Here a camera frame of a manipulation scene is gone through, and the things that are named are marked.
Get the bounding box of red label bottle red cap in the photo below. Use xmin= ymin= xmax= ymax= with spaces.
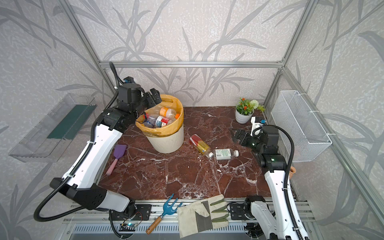
xmin=143 ymin=113 xmax=174 ymax=128

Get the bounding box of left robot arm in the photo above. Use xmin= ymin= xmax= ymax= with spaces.
xmin=34 ymin=83 xmax=162 ymax=222

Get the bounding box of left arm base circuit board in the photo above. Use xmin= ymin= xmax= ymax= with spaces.
xmin=119 ymin=222 xmax=141 ymax=232

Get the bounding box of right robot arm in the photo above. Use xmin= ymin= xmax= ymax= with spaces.
xmin=230 ymin=125 xmax=310 ymax=240

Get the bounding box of right arm base wiring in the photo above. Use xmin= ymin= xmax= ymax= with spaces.
xmin=244 ymin=223 xmax=265 ymax=238

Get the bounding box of orange label bottle by bin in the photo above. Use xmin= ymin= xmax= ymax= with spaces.
xmin=155 ymin=107 xmax=180 ymax=119

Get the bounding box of white bin yellow bag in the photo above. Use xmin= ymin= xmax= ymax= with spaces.
xmin=136 ymin=94 xmax=185 ymax=154

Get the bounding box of white pot with plant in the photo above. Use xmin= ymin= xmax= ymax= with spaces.
xmin=235 ymin=98 xmax=266 ymax=124

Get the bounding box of small tan round object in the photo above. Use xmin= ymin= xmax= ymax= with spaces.
xmin=289 ymin=167 xmax=297 ymax=179

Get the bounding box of red yellow drink can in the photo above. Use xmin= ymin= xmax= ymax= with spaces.
xmin=190 ymin=134 xmax=212 ymax=158

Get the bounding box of purple spatula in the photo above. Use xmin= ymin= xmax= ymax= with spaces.
xmin=106 ymin=145 xmax=127 ymax=176

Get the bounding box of beige work glove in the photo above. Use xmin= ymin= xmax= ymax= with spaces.
xmin=177 ymin=195 xmax=230 ymax=239

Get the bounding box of teal garden hand rake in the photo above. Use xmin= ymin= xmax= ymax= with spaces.
xmin=146 ymin=194 xmax=183 ymax=235

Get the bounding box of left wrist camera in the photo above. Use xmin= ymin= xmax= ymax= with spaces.
xmin=124 ymin=77 xmax=135 ymax=84

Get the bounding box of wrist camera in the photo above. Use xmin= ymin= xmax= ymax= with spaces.
xmin=124 ymin=77 xmax=135 ymax=84
xmin=251 ymin=116 xmax=266 ymax=137

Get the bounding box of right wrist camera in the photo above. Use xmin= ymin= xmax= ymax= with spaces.
xmin=251 ymin=116 xmax=266 ymax=137

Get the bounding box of white wire mesh basket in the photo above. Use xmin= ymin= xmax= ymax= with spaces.
xmin=271 ymin=90 xmax=332 ymax=162

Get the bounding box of clear wall shelf green mat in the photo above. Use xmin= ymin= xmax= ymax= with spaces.
xmin=9 ymin=94 xmax=97 ymax=163

